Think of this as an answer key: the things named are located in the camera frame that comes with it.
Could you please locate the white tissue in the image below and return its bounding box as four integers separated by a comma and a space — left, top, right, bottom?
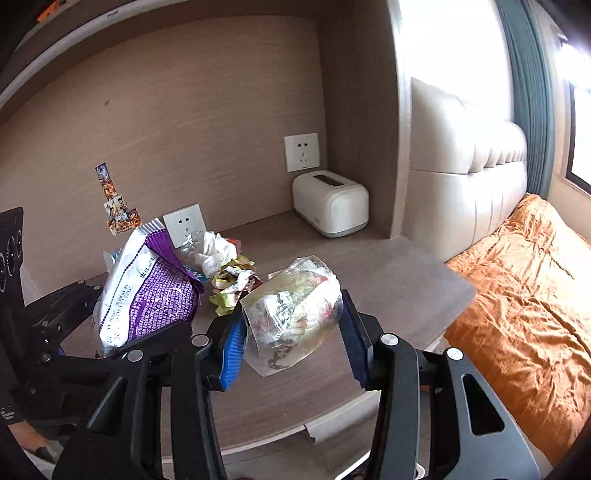
191, 231, 239, 278

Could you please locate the cream padded headboard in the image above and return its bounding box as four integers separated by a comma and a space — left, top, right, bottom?
404, 78, 528, 265

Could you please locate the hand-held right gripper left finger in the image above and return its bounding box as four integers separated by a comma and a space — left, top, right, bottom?
52, 307, 250, 480

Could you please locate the white nightstand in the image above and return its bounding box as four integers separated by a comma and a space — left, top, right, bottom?
60, 210, 477, 467

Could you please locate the white wall socket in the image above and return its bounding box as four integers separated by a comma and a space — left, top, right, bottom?
163, 204, 207, 250
284, 133, 320, 173

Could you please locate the yellow-green crumpled wrapper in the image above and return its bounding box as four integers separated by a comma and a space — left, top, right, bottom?
209, 292, 243, 317

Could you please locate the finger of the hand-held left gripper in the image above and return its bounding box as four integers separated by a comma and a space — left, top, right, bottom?
41, 320, 192, 372
25, 281, 103, 335

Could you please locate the clear plastic bag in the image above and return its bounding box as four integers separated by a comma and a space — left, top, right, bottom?
239, 256, 345, 379

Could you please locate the orange bed sheet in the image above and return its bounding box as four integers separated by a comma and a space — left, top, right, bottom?
443, 194, 591, 468

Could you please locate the grey curtain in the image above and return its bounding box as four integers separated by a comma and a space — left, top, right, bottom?
501, 0, 555, 197

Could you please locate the window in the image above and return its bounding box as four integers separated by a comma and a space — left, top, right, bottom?
556, 34, 591, 195

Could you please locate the purple snack bag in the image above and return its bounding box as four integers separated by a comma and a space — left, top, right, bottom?
92, 220, 205, 358

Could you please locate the strip of wall stickers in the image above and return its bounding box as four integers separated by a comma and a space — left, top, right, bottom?
95, 162, 142, 235

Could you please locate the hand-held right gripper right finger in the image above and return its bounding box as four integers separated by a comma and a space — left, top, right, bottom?
340, 290, 542, 480

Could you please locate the colourful wrapper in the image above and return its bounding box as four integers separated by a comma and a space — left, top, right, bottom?
210, 257, 265, 296

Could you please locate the white toaster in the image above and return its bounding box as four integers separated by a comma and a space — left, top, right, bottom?
292, 170, 370, 239

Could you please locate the person's left hand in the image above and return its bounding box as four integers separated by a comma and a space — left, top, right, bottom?
8, 421, 55, 464

